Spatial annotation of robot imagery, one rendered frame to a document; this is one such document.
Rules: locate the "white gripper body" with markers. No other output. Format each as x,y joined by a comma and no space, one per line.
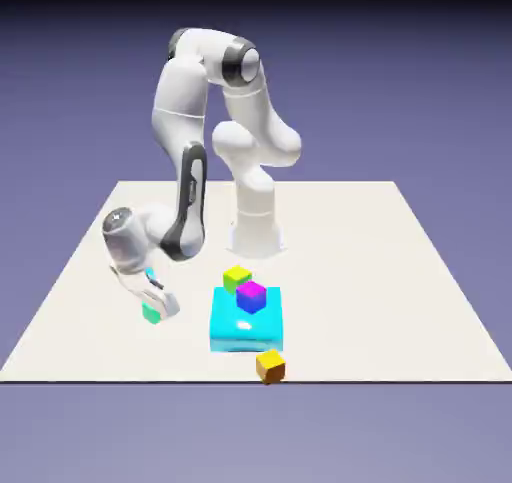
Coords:
138,285

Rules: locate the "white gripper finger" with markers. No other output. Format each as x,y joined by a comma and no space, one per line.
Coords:
170,305

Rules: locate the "small green cube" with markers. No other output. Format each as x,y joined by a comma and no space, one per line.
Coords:
150,314

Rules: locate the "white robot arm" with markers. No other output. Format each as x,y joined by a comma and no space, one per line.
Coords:
180,91

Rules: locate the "small yellow-green cube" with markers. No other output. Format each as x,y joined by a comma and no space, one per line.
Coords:
236,277

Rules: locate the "small purple cube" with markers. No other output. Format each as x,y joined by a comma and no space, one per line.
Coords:
250,297

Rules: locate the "small orange cube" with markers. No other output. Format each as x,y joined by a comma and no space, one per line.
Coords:
270,367

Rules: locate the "large cyan box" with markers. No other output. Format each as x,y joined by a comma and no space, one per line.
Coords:
246,327

